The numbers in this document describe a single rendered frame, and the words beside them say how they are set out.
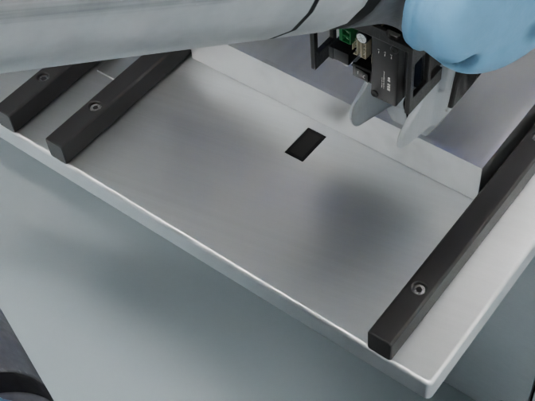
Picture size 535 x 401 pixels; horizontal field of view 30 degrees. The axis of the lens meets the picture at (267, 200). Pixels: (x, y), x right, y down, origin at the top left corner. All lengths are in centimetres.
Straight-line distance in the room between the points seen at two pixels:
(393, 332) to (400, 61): 17
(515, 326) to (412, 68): 78
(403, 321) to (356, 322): 4
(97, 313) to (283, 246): 108
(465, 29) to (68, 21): 13
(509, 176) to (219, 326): 105
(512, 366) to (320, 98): 73
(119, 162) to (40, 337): 102
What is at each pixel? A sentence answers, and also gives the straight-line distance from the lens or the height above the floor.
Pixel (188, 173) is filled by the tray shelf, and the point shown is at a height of 88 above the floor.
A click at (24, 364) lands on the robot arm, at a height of 97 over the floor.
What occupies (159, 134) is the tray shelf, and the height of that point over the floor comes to 88.
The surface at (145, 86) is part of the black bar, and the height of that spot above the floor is 89.
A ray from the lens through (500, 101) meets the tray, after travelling 77.
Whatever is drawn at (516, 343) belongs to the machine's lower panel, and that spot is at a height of 29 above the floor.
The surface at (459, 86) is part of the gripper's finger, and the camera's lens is 65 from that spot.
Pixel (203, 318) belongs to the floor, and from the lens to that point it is 170.
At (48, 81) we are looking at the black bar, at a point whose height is 90.
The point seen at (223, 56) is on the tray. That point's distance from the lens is 78.
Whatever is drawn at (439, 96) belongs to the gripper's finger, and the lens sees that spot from 66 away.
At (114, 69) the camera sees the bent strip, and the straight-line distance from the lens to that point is 81.
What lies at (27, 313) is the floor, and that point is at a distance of 178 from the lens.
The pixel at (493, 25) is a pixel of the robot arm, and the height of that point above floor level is 121.
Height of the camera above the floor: 143
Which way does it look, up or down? 51 degrees down
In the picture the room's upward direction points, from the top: 6 degrees counter-clockwise
